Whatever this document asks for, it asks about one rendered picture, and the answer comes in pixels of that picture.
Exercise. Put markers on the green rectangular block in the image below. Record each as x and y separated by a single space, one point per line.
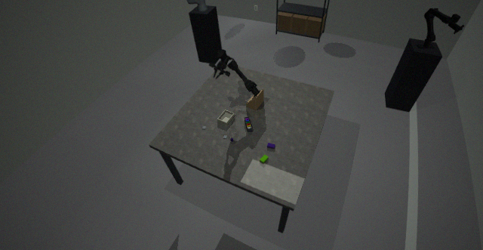
264 158

